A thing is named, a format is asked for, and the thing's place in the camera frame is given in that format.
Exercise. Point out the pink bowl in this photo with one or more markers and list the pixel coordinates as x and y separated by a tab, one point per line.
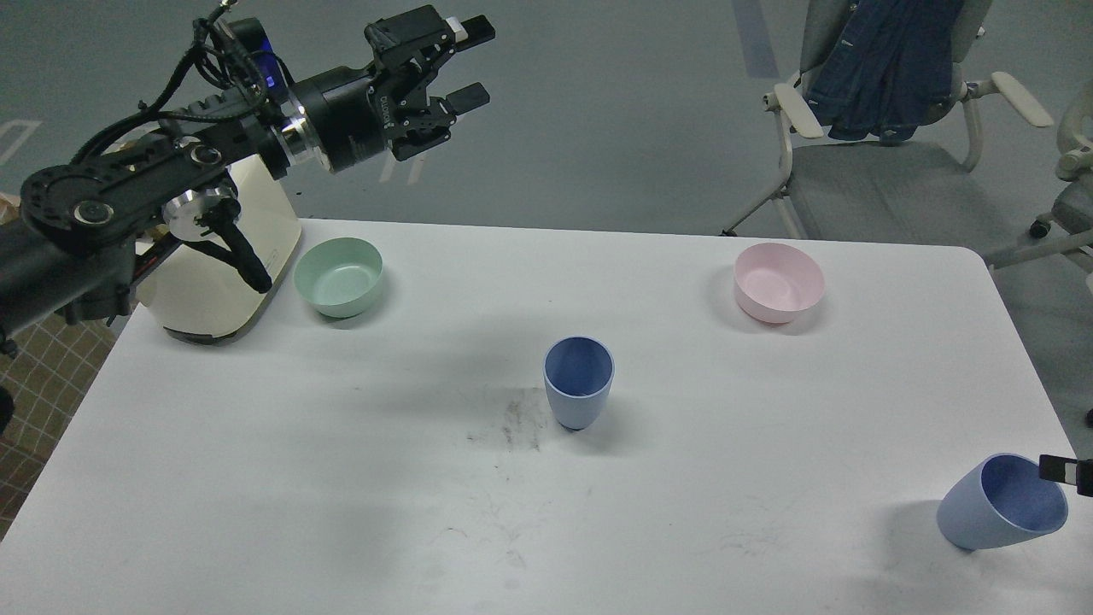
776	283

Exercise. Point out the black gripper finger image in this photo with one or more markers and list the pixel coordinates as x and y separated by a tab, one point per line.
1073	472

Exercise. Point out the blue cup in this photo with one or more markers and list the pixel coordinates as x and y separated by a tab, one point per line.
578	374
1002	501

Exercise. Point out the blue denim jacket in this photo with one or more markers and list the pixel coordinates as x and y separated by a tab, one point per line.
888	68

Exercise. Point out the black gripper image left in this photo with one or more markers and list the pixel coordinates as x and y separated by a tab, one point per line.
346	116

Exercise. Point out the cream toaster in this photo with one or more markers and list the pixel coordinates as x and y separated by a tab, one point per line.
201	300

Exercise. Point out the green bowl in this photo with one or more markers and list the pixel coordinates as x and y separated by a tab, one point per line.
341	278

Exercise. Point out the brown patterned cloth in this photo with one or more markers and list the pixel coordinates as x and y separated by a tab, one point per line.
43	386

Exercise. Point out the grey office chair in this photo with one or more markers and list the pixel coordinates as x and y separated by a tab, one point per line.
828	189

